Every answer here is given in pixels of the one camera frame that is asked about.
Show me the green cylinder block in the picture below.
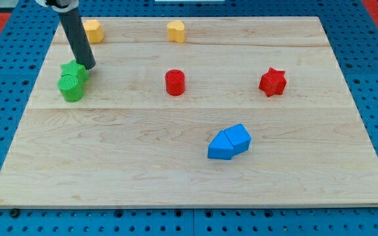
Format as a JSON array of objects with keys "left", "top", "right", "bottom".
[{"left": 57, "top": 75, "right": 84, "bottom": 102}]

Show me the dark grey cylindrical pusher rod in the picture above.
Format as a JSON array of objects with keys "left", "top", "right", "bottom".
[{"left": 58, "top": 5, "right": 96, "bottom": 70}]

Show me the yellow pentagon block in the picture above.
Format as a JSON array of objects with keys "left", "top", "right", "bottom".
[{"left": 83, "top": 20, "right": 104, "bottom": 43}]

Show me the wooden board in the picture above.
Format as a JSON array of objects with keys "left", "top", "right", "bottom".
[{"left": 0, "top": 16, "right": 378, "bottom": 209}]

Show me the green star block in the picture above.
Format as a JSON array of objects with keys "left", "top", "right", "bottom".
[{"left": 60, "top": 60, "right": 89, "bottom": 83}]

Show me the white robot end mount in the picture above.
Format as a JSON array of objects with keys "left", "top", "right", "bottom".
[{"left": 35, "top": 0, "right": 79, "bottom": 12}]

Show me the blue cube block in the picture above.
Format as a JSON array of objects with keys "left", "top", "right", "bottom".
[{"left": 224, "top": 123, "right": 251, "bottom": 155}]

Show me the blue triangle block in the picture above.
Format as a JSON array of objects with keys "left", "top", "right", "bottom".
[{"left": 207, "top": 130, "right": 235, "bottom": 160}]

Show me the yellow heart block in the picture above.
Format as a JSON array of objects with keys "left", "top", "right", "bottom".
[{"left": 166, "top": 20, "right": 186, "bottom": 43}]

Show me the red star block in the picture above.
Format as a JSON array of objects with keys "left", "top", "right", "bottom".
[{"left": 258, "top": 68, "right": 287, "bottom": 97}]

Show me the red cylinder block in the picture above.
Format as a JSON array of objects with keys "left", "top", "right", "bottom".
[{"left": 165, "top": 69, "right": 185, "bottom": 96}]

